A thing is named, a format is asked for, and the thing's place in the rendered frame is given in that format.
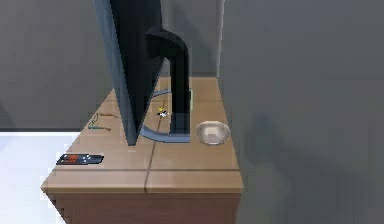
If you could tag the black remote control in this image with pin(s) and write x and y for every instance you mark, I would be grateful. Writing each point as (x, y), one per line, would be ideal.
(80, 159)

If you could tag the beige round bowl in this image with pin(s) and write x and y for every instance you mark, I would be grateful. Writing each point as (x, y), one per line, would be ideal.
(213, 132)

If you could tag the small yellow black figurine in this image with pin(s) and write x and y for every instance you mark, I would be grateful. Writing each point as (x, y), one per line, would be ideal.
(162, 112)

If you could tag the light wooden cabinet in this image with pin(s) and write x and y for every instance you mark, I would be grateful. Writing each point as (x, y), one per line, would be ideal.
(186, 166)

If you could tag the black television set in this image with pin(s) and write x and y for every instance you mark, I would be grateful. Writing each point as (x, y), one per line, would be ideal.
(140, 66)

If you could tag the red thin pencil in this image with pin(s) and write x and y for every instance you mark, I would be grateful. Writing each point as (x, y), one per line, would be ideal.
(109, 115)

